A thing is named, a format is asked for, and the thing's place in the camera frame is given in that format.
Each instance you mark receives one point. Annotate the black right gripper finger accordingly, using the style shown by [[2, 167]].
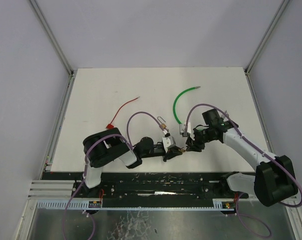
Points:
[[194, 148], [190, 142]]

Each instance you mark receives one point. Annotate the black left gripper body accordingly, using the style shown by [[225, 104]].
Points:
[[164, 152]]

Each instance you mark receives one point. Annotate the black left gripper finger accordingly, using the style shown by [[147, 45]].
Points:
[[175, 150], [171, 154]]

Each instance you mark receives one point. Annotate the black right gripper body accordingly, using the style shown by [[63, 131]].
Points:
[[195, 139]]

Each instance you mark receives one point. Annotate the small brass padlock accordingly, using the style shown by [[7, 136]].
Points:
[[162, 122]]

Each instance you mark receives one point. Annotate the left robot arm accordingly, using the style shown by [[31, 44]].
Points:
[[102, 148]]

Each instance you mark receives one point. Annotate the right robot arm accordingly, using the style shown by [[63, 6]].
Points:
[[274, 179]]

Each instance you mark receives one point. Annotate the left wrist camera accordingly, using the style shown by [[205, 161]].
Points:
[[168, 142]]

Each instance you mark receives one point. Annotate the red cable lock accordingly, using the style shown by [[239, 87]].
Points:
[[110, 124]]

